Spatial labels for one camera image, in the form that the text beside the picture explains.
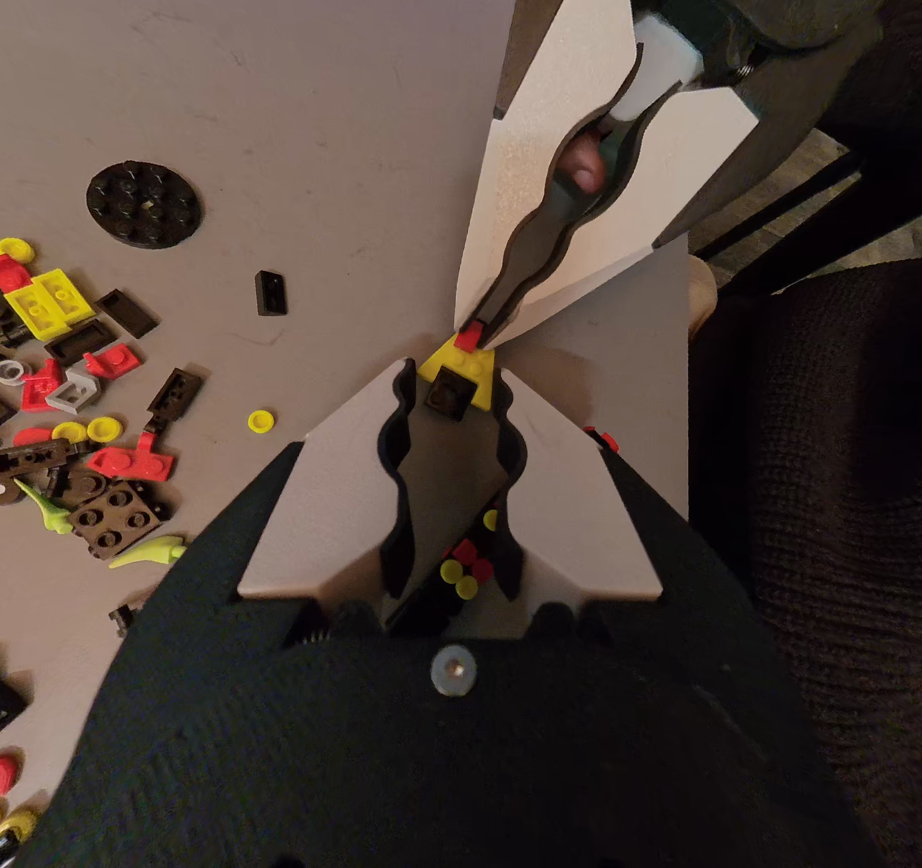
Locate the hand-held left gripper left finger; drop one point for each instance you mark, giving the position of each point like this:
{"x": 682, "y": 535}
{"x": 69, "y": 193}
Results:
{"x": 324, "y": 508}

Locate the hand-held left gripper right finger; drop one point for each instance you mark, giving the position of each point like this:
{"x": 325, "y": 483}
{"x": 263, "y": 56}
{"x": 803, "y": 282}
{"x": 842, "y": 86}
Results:
{"x": 583, "y": 522}

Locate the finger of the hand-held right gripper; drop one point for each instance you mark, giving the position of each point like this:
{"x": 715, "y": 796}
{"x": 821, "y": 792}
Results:
{"x": 677, "y": 162}
{"x": 540, "y": 90}

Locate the black square lego piece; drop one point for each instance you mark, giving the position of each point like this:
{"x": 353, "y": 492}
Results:
{"x": 450, "y": 394}

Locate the yellow wedge lego plate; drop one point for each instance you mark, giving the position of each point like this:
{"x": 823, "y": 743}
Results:
{"x": 484, "y": 378}

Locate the small red lego piece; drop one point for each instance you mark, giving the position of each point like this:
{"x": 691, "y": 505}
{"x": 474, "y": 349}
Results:
{"x": 468, "y": 336}

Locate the yellow round lego stud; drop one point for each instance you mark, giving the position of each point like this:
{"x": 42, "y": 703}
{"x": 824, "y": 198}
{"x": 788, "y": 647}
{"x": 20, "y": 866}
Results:
{"x": 261, "y": 422}

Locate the black red yellow lego assembly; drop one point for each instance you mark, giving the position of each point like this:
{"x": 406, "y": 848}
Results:
{"x": 452, "y": 570}

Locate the pile of lego pieces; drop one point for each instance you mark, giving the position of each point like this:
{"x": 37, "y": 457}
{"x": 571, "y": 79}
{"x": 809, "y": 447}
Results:
{"x": 108, "y": 464}

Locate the small black lego tile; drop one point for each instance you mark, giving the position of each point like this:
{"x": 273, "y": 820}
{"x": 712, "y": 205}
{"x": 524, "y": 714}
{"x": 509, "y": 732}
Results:
{"x": 271, "y": 293}

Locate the black round lego plate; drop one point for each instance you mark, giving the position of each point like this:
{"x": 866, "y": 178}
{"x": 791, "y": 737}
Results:
{"x": 144, "y": 204}

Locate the yellow lego piece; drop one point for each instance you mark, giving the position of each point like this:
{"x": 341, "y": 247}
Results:
{"x": 18, "y": 825}

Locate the person's right hand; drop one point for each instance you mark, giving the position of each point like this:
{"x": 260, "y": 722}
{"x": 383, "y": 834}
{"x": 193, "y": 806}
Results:
{"x": 585, "y": 162}

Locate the person's black knitted sweater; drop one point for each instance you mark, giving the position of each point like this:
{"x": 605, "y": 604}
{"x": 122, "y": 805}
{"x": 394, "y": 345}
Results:
{"x": 828, "y": 522}

